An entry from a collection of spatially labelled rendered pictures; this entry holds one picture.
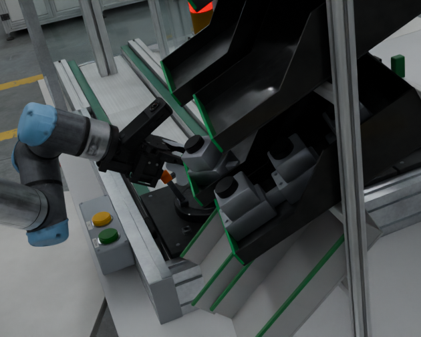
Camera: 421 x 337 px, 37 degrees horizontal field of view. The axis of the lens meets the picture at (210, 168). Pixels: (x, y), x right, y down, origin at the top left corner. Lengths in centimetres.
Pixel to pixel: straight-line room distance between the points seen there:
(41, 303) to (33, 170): 31
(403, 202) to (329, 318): 30
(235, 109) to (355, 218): 19
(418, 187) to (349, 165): 63
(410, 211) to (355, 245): 59
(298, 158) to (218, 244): 36
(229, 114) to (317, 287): 25
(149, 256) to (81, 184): 55
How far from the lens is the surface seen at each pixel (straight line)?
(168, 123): 179
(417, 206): 134
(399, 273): 124
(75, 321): 128
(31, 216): 110
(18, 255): 153
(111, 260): 127
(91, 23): 219
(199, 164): 88
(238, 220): 79
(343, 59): 64
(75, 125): 112
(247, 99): 74
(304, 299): 83
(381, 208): 129
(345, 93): 65
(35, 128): 110
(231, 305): 98
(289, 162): 76
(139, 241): 125
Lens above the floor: 168
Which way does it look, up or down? 30 degrees down
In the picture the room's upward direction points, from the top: 11 degrees counter-clockwise
